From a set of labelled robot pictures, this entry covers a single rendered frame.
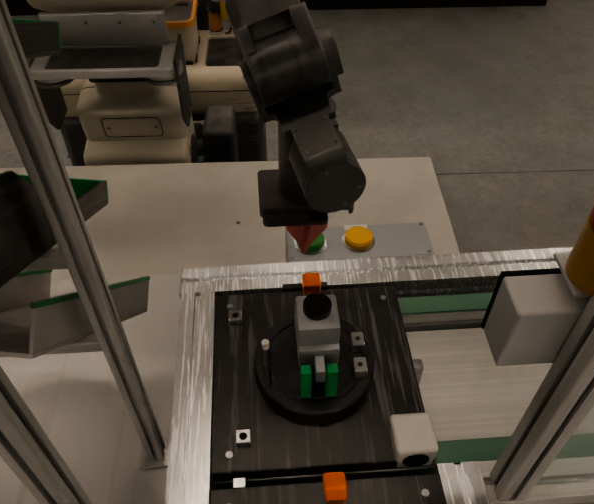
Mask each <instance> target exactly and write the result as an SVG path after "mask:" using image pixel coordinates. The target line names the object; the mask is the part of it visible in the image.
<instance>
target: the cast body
mask: <svg viewBox="0 0 594 504"><path fill-rule="evenodd" d="M294 322H295V333H296V344H297V355H298V365H299V366H300V365H311V366H314V369H315V378H316V382H325V376H326V370H325V365H326V364H329V363H337V364H338V362H339V352H340V346H339V339H340V328H341V327H340V320H339V314H338V307H337V301H336V296H335V295H334V294H329V295H324V294H322V293H312V294H310V295H308V296H297V297H296V298H295V307H294Z"/></svg>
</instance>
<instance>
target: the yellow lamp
mask: <svg viewBox="0 0 594 504"><path fill-rule="evenodd" d="M590 214H591V212H590ZM590 214H589V216H588V218H587V220H586V222H585V224H584V226H583V229H582V231H581V233H580V235H579V237H578V239H577V241H576V243H575V245H574V247H573V249H572V251H571V253H570V255H569V257H568V259H567V261H566V272H567V275H568V277H569V279H570V280H571V282H572V283H573V284H574V285H575V286H576V287H577V288H578V289H580V290H581V291H582V292H584V293H586V294H587V295H589V296H591V297H593V296H594V227H593V224H592V222H591V218H590Z"/></svg>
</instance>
